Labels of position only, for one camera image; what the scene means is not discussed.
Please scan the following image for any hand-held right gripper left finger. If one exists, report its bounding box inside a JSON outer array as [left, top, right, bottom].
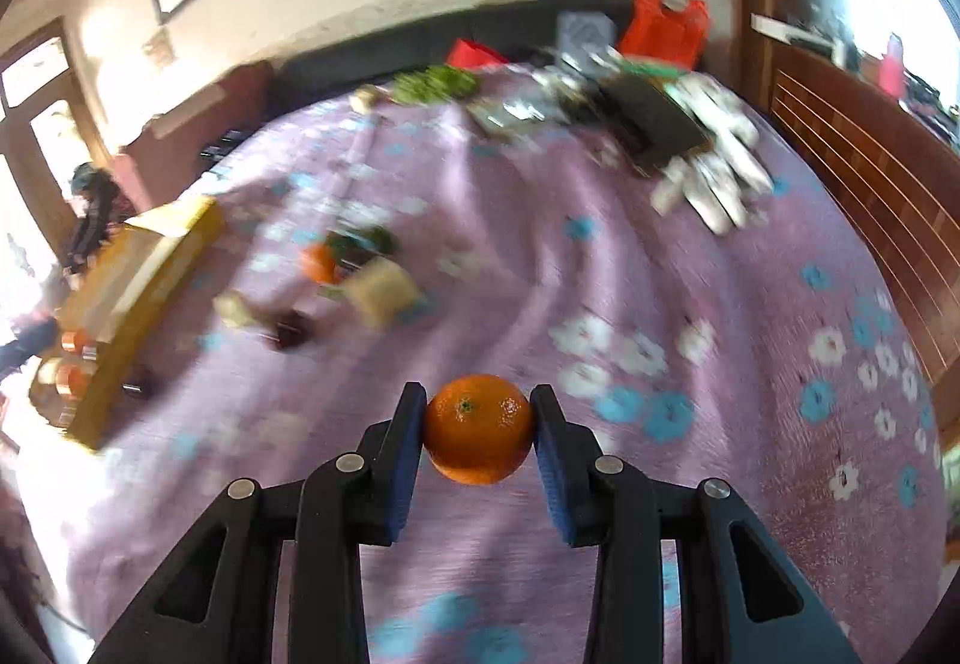
[[88, 381, 428, 664]]

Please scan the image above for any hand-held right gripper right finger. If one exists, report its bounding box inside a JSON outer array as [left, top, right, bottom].
[[529, 385, 863, 664]]

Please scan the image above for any yellow cardboard box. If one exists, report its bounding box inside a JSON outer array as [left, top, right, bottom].
[[28, 197, 224, 450]]

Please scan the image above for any floral purple bedsheet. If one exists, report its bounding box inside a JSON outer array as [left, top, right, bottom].
[[15, 64, 943, 664]]

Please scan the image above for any beige block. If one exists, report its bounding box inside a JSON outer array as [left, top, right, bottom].
[[346, 257, 422, 332]]

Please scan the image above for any dark red fruit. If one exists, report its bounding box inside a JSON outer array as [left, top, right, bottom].
[[271, 311, 313, 350]]

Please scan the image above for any green leafy vegetable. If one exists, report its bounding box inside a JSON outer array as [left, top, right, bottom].
[[327, 226, 398, 260]]

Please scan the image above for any pale ginger root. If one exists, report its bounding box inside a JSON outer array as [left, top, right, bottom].
[[213, 292, 263, 331]]

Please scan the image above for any black flat case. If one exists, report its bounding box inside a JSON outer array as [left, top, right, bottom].
[[606, 73, 709, 157]]

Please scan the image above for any green vegetable bunch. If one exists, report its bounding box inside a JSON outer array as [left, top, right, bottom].
[[391, 65, 481, 106]]

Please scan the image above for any red box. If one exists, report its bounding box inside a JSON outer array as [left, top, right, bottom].
[[445, 38, 511, 70]]

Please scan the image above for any wooden headboard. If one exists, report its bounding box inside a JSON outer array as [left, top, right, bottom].
[[768, 43, 960, 402]]

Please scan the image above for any grey patterned box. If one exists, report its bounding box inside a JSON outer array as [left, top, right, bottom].
[[556, 11, 617, 52]]

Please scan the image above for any red plastic bag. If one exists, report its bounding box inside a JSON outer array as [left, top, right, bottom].
[[618, 0, 712, 70]]

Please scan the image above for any wooden door frame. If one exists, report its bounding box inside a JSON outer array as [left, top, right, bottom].
[[0, 17, 113, 260]]

